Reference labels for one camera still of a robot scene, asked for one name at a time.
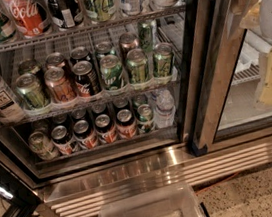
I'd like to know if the clear plastic water bottle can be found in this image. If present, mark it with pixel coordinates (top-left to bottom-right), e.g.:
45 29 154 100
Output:
155 89 176 128

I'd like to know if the green can right middle shelf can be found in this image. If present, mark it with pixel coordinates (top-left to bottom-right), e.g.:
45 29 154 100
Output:
152 42 174 84

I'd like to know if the brown can rear middle shelf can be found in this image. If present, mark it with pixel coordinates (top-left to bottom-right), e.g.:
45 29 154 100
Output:
118 32 140 62

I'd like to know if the green 7up can middle shelf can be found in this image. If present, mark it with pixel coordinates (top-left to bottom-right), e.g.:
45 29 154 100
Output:
99 54 125 95

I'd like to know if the green yellow bottle top shelf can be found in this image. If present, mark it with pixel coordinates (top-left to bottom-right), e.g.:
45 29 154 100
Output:
82 0 116 23

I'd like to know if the black cola can middle shelf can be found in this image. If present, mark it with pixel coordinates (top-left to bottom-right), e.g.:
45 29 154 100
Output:
72 60 101 99

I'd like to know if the stainless steel fridge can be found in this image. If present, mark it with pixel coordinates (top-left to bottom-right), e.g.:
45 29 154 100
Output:
0 0 272 217

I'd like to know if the black bottle top shelf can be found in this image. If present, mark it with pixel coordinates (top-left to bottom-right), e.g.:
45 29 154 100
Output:
45 0 84 30

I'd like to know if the orange pink can middle shelf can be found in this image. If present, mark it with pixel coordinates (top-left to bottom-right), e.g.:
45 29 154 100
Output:
44 67 77 107

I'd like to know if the red cola bottle top shelf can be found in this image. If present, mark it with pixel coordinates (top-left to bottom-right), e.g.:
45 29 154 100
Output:
2 0 51 39

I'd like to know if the black red can bottom shelf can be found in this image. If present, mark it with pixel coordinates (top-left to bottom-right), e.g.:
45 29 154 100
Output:
51 125 79 156

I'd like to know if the green can front middle shelf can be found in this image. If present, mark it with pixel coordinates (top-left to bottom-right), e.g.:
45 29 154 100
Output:
15 73 51 115

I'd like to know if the tall green can rear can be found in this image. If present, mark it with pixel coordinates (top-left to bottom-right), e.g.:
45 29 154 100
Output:
137 19 157 52

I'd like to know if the clear plastic bin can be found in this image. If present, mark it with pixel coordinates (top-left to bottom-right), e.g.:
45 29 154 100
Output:
99 183 206 217

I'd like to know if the orange cable on floor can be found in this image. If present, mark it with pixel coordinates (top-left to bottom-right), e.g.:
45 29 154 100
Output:
192 172 244 195

